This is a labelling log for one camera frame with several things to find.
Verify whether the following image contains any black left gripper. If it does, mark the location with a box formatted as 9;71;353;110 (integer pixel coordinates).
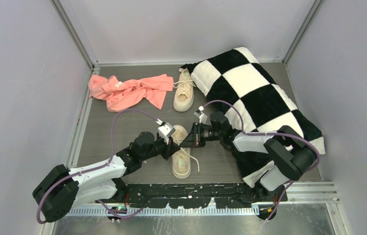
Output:
140;133;180;161

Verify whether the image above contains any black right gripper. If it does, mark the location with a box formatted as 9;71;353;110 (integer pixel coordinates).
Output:
180;122;223;148

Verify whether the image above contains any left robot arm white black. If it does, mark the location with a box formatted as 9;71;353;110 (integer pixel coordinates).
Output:
32;128;180;224

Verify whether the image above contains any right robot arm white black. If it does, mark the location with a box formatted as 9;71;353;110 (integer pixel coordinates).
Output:
178;112;319;201

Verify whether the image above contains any black white checkered pillow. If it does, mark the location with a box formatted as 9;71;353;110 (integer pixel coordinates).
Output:
180;47;326;189

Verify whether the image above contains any pink cloth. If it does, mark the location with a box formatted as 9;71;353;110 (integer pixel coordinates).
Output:
88;74;174;112

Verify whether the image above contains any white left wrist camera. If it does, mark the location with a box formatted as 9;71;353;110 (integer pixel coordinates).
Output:
155;119;175;144

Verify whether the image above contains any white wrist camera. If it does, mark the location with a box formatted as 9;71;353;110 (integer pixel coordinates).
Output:
155;119;175;144
194;106;207;124

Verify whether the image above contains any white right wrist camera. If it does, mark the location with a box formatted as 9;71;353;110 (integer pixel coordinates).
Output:
194;106;207;124

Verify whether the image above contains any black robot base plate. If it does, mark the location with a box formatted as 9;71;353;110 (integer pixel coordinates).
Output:
102;183;287;209

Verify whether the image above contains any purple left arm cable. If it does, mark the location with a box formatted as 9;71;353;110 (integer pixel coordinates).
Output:
36;108;165;225

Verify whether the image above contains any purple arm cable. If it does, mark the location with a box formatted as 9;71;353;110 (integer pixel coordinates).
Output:
201;99;321;221
36;108;165;225

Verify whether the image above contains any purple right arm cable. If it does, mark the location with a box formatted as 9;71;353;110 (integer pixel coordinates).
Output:
201;99;321;221

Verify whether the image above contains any aluminium front rail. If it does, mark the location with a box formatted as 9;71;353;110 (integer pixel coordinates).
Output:
45;182;341;217

